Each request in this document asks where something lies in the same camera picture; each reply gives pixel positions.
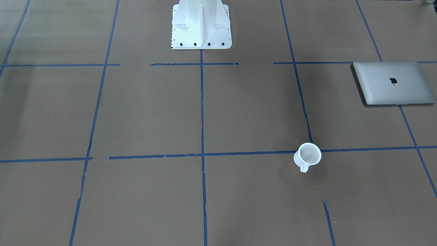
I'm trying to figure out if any white ceramic cup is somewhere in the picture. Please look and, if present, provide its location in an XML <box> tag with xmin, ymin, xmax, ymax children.
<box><xmin>293</xmin><ymin>142</ymin><xmax>322</xmax><ymax>173</ymax></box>

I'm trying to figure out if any grey closed laptop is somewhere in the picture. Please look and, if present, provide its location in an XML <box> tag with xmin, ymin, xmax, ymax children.
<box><xmin>352</xmin><ymin>61</ymin><xmax>436</xmax><ymax>106</ymax></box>

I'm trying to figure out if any blue tape grid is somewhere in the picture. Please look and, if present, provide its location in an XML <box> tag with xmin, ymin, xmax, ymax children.
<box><xmin>1</xmin><ymin>0</ymin><xmax>436</xmax><ymax>246</ymax></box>

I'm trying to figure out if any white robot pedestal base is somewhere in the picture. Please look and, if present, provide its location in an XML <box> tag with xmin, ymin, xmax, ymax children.
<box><xmin>171</xmin><ymin>0</ymin><xmax>232</xmax><ymax>50</ymax></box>

